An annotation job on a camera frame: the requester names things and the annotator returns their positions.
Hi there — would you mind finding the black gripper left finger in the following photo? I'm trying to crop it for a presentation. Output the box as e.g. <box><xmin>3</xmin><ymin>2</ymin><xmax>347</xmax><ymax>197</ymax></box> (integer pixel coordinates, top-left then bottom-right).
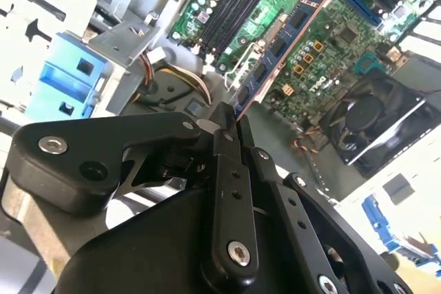
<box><xmin>8</xmin><ymin>101</ymin><xmax>260</xmax><ymax>283</ymax></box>

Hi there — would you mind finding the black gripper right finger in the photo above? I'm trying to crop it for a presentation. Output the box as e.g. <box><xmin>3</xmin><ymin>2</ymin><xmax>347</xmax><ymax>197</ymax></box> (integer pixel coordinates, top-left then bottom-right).
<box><xmin>238</xmin><ymin>113</ymin><xmax>413</xmax><ymax>294</ymax></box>

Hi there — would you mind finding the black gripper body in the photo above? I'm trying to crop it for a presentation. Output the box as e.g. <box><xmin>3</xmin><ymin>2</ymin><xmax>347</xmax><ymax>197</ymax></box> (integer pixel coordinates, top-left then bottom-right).
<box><xmin>57</xmin><ymin>189</ymin><xmax>309</xmax><ymax>294</ymax></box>

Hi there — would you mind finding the RAM stick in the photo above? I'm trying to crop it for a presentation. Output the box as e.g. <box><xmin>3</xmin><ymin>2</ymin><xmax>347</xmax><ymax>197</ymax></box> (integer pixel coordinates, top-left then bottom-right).
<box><xmin>229</xmin><ymin>0</ymin><xmax>334</xmax><ymax>118</ymax></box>

